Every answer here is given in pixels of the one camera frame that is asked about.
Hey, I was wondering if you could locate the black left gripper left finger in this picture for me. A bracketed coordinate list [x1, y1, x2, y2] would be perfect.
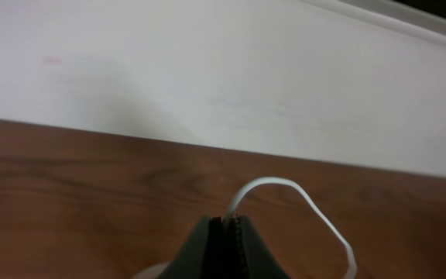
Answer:
[158, 215, 227, 279]

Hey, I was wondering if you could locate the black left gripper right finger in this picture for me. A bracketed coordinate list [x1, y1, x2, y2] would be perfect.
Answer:
[228, 215, 290, 279]

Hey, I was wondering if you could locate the white usb cable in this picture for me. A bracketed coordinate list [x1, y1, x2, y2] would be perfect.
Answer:
[129, 176, 359, 279]

